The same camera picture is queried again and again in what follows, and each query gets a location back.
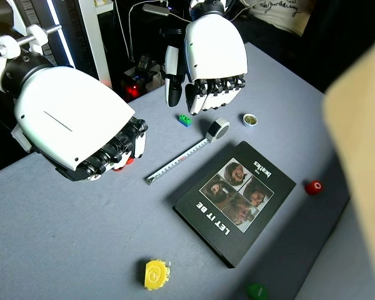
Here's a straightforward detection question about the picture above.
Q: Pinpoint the white cable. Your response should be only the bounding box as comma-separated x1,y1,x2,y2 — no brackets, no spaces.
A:
127,0,170,63

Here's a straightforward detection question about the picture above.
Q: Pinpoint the grey table cloth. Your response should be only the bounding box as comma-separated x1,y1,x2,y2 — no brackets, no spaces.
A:
0,42,375,300

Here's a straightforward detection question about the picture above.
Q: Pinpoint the pale upright board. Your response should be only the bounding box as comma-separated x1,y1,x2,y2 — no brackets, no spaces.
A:
323,29,375,300

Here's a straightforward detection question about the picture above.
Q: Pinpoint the person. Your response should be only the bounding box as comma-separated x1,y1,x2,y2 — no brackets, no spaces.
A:
237,0,313,37

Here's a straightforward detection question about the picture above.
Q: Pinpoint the black device with red light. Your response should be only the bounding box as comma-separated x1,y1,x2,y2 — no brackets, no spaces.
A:
121,77,144,103

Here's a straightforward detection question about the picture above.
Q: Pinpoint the green cylinder block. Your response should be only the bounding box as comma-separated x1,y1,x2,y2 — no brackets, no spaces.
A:
245,282,269,300

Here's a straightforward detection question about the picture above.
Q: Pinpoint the grey power adapter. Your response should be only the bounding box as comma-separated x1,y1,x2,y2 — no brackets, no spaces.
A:
142,3,170,17

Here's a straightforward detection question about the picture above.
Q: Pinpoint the small toy soup bowl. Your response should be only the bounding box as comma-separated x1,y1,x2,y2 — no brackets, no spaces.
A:
242,112,258,128

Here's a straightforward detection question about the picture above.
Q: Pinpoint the red cylinder block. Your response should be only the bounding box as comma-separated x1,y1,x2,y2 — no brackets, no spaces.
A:
304,179,324,196

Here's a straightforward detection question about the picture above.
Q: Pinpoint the grey tape measure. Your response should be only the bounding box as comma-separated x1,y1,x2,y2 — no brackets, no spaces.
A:
144,117,231,186

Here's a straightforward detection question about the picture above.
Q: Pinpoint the black Let It Be book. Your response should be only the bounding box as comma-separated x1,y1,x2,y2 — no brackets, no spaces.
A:
172,140,298,269

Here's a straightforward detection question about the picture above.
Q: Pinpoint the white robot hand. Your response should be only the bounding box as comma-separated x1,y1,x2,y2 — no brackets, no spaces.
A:
164,12,249,116
11,65,149,184

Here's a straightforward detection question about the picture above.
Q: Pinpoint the yellow spiral toy block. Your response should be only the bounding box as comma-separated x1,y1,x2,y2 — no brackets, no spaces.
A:
142,258,171,291

